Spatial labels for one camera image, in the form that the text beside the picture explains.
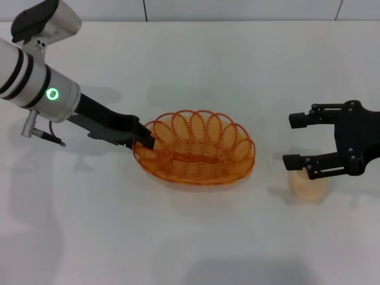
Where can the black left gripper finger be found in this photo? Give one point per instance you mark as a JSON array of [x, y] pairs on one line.
[[145, 137]]

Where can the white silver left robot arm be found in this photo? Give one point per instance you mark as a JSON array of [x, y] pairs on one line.
[[26, 77]]

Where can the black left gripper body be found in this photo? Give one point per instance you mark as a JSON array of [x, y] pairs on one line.
[[104, 123]]

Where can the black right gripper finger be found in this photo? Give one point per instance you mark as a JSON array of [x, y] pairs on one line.
[[294, 162], [298, 120]]

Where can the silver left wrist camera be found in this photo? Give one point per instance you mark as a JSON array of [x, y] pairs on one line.
[[56, 20]]

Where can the pale round bread bun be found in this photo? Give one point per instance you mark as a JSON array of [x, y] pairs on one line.
[[308, 190]]

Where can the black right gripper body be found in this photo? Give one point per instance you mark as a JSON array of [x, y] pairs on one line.
[[356, 136]]

